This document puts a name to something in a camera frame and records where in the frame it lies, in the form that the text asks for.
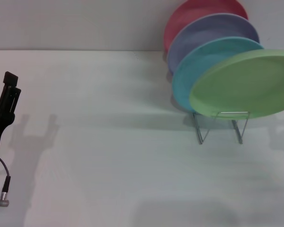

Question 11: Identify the metal wire plate rack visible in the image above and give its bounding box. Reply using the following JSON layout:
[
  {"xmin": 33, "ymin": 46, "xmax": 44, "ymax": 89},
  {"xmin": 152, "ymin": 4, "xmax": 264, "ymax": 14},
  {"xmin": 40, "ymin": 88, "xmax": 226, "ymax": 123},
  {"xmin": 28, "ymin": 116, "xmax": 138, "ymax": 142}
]
[{"xmin": 193, "ymin": 111, "xmax": 251, "ymax": 145}]

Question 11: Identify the left wrist cable with connector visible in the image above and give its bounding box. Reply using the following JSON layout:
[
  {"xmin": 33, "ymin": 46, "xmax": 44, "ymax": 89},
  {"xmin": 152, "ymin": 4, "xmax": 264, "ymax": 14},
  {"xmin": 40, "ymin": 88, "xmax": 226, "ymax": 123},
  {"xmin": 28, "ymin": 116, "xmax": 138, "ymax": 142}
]
[{"xmin": 0, "ymin": 156, "xmax": 11, "ymax": 207}]

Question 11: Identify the pink plastic plate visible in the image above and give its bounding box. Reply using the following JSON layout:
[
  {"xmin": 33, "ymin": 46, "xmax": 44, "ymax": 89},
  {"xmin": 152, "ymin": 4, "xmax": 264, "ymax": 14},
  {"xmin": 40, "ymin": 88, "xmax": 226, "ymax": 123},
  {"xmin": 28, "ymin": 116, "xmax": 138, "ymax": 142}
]
[{"xmin": 163, "ymin": 0, "xmax": 249, "ymax": 54}]

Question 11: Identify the green plastic plate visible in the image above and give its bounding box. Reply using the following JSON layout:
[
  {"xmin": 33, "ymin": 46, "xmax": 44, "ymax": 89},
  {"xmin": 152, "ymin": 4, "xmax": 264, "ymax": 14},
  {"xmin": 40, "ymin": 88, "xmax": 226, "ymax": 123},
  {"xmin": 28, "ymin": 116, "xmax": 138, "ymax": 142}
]
[{"xmin": 188, "ymin": 49, "xmax": 284, "ymax": 120}]

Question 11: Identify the purple plastic plate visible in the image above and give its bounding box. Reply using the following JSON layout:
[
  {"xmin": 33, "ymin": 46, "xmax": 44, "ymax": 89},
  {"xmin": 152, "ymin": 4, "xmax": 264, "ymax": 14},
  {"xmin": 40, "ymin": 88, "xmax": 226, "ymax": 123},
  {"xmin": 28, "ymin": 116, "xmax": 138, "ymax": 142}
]
[{"xmin": 167, "ymin": 13, "xmax": 260, "ymax": 74}]

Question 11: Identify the teal plastic plate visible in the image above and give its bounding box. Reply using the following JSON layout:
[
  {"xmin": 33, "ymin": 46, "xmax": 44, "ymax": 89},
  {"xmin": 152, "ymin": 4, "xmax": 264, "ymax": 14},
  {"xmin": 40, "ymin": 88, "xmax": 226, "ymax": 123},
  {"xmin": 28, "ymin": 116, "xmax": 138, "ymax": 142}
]
[{"xmin": 172, "ymin": 36, "xmax": 265, "ymax": 113}]

